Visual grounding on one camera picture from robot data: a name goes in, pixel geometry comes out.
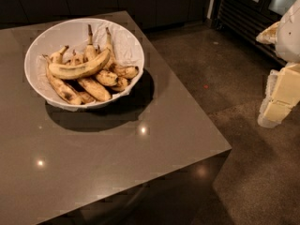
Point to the small lower right banana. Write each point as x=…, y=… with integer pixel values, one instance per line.
x=122, y=84

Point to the upright banana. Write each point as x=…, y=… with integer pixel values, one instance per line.
x=109, y=46
x=90, y=51

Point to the upright middle banana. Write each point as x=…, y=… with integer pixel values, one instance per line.
x=90, y=51

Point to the right spotted banana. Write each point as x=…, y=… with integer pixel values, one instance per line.
x=128, y=72

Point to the short centre spotted banana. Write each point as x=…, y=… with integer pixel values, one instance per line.
x=107, y=78

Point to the small bottom brown banana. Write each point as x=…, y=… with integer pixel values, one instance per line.
x=86, y=97

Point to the long spotted left banana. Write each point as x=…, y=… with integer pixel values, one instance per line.
x=62, y=89

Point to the small upper left banana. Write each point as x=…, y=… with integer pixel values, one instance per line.
x=57, y=57

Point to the upright right banana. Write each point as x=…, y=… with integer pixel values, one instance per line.
x=109, y=46

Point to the large top yellow banana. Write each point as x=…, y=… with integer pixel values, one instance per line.
x=82, y=70

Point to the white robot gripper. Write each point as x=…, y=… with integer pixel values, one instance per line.
x=289, y=37

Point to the white paper bowl liner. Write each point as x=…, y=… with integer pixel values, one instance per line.
x=84, y=64

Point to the small hidden back banana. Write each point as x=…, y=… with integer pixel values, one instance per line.
x=76, y=59

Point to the lower middle spotted banana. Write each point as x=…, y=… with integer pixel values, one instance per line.
x=95, y=89

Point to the white round bowl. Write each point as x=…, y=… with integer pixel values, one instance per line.
x=127, y=49

